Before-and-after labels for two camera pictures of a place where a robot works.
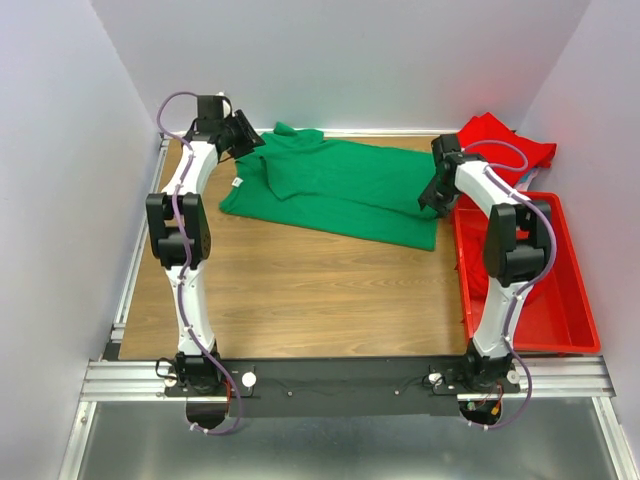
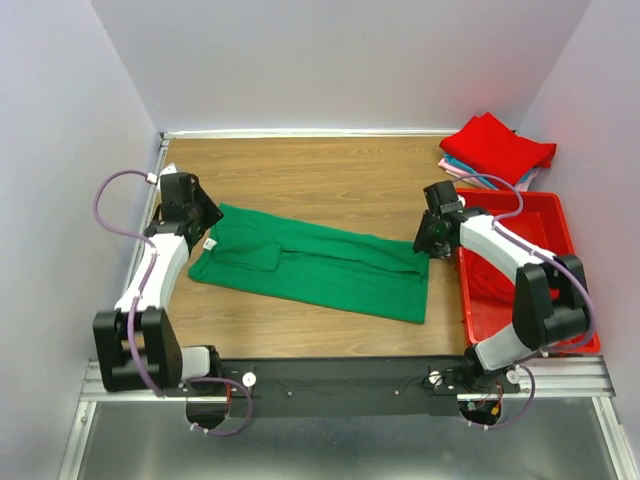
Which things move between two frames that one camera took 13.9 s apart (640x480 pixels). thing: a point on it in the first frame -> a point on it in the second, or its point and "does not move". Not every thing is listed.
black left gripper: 247,136 -> 212,212
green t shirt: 299,175 -> 248,250
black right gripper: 443,208 -> 421,240
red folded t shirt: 510,155 does not move
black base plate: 341,387 does not move
